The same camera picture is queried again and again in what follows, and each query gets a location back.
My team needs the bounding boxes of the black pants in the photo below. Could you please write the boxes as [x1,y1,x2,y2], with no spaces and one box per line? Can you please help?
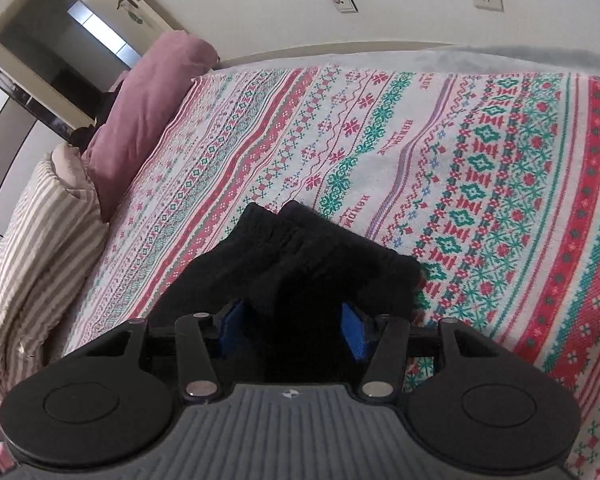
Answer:
[148,200,422,387]

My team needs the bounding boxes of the cream bedroom door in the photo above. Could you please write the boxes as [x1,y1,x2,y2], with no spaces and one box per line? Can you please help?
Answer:
[68,0,172,67]

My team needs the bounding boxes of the beige striped folded quilt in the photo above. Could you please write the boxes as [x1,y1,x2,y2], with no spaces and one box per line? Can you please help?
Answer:
[0,144,109,400]

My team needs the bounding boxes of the patterned bed sheet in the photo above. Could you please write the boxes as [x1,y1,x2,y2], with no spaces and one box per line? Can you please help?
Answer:
[55,64,600,479]

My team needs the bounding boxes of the mauve pink duvet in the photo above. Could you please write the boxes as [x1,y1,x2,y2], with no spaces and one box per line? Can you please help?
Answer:
[83,30,219,222]

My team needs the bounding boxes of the white and taupe wardrobe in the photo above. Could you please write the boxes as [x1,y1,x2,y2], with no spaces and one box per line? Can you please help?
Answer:
[0,70,69,241]

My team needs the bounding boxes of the grey blanket at bed edge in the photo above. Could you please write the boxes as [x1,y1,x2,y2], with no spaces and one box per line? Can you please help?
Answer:
[222,46,600,76]

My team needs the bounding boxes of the white wall switch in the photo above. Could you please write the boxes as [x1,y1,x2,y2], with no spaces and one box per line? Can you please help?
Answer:
[332,0,358,13]

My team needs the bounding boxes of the black door handle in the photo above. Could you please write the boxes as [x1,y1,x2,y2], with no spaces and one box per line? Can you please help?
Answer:
[117,0,140,11]

